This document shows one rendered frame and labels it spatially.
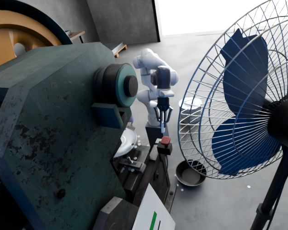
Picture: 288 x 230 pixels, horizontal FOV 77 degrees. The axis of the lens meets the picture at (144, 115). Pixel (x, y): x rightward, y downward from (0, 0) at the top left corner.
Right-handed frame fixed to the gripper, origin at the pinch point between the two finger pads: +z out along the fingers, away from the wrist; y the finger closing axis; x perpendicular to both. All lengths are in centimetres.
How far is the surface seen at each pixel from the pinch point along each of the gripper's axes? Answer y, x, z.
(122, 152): 24.0, 13.4, 16.4
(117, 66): 2, 45, -39
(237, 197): -52, -49, 74
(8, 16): 65, 45, -64
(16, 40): 69, 41, -54
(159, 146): 4.3, -5.1, 16.5
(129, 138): 25.0, 2.0, 11.2
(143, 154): 13.0, 4.1, 20.7
